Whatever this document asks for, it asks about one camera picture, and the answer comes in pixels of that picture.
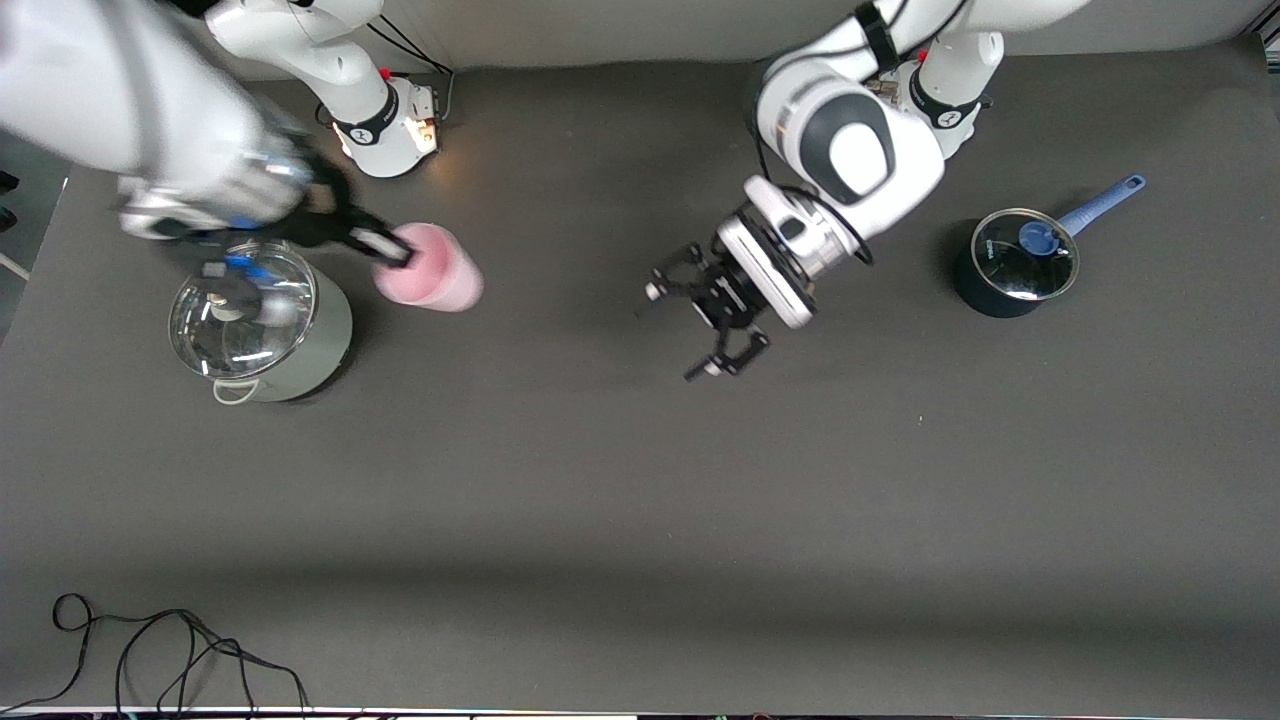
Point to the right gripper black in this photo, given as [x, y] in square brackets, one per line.
[330, 212]

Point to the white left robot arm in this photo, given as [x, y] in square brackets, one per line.
[860, 150]

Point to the glass lid with blue knob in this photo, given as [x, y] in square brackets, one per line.
[1030, 260]

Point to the pink cup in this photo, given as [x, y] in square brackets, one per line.
[440, 280]

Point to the dark grey table mat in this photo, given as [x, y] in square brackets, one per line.
[600, 500]

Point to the dark blue saucepan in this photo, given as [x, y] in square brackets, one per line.
[985, 295]

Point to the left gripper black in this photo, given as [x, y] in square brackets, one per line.
[728, 291]

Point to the glass lid with beige knob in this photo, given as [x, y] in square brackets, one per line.
[260, 330]

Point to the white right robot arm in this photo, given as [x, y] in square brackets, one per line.
[100, 90]

